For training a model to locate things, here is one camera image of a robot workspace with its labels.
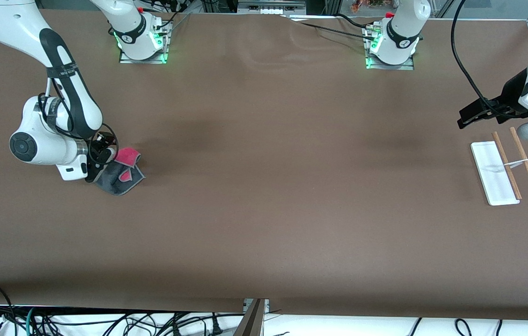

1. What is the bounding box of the white power strip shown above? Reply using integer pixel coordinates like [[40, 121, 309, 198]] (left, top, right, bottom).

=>
[[238, 0, 307, 15]]

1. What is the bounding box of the black cable across table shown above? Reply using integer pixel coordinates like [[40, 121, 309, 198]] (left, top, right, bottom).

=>
[[286, 13, 379, 42]]

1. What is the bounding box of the pink and grey towel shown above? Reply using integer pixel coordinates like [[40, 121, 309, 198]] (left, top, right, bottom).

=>
[[92, 147, 146, 196]]

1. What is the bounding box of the wooden rack rod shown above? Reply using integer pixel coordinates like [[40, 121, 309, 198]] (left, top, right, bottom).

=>
[[491, 131, 522, 200], [509, 126, 528, 197]]

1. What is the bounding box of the aluminium frame profile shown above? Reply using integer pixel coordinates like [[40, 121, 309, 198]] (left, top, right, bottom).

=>
[[233, 299, 270, 336]]

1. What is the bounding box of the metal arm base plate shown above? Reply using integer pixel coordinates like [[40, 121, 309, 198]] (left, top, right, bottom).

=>
[[365, 27, 415, 71], [119, 22, 169, 64]]

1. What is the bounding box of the white rack base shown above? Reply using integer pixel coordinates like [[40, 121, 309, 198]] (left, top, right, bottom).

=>
[[471, 141, 521, 206]]

